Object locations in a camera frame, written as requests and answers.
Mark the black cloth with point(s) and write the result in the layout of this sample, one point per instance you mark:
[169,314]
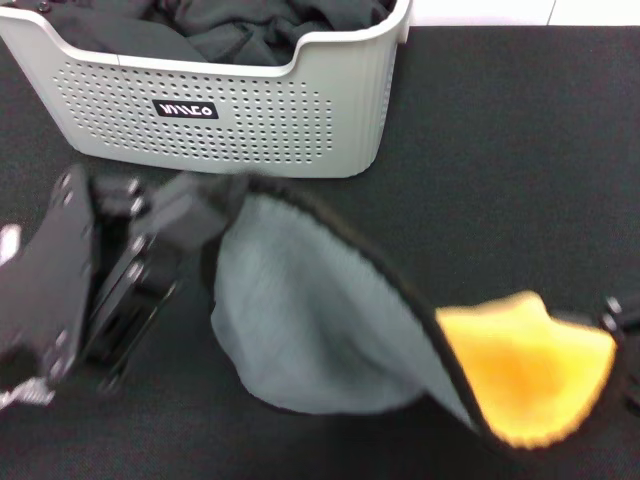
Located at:
[225,30]

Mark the grey and yellow towel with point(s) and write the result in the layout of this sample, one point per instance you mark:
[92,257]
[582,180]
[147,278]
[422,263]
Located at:
[325,325]

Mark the black tablecloth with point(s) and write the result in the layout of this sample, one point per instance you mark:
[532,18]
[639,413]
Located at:
[500,175]

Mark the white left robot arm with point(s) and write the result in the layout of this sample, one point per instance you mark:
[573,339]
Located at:
[25,395]

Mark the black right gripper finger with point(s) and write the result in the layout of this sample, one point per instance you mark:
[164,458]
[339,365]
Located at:
[622,312]

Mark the grey perforated storage box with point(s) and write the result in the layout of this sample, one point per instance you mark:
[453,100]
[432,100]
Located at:
[250,120]

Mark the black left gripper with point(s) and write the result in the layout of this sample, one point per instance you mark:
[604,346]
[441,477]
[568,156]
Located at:
[55,280]

